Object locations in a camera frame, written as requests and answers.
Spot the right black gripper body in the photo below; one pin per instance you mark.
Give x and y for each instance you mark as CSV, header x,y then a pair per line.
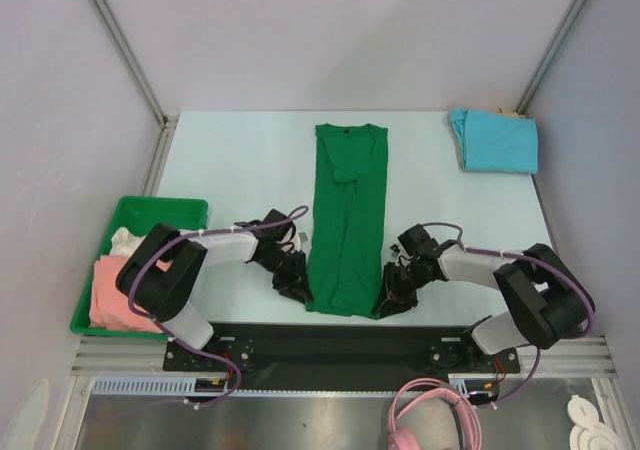
x,y
397,281

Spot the left aluminium frame post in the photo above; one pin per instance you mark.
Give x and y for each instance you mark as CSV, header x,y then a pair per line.
x,y
125,52

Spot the green plastic bin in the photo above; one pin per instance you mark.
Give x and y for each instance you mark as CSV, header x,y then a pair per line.
x,y
139,215

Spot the green t shirt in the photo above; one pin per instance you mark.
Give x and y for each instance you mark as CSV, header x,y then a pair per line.
x,y
344,266

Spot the aluminium frame rail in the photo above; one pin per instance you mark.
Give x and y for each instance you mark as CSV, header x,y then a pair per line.
x,y
581,358

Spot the pink headphones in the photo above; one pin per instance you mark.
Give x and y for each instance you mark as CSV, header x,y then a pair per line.
x,y
427,413

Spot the aluminium frame post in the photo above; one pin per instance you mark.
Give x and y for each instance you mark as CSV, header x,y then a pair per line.
x,y
558,41
125,52

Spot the white cable duct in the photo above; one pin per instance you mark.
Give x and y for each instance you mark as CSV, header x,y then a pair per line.
x,y
144,385

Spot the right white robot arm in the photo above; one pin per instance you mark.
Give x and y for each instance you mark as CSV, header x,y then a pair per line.
x,y
545,302

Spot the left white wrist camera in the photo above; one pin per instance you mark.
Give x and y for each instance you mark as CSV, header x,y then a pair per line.
x,y
300,237

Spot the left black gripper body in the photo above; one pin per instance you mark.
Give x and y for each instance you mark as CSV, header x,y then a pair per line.
x,y
286,269

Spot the right aluminium frame post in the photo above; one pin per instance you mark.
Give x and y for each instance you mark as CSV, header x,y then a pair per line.
x,y
558,41

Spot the white round lids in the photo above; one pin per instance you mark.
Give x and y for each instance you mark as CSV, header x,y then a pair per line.
x,y
588,432

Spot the pink t shirt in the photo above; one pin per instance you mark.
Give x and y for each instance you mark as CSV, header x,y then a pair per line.
x,y
108,306

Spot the folded blue t shirt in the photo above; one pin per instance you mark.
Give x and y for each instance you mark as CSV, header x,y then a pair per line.
x,y
495,142

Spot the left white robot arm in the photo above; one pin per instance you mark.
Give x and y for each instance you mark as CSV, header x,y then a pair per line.
x,y
159,277

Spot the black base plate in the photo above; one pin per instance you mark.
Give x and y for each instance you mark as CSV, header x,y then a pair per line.
x,y
330,379

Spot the white t shirt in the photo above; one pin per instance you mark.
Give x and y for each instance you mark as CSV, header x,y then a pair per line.
x,y
124,243

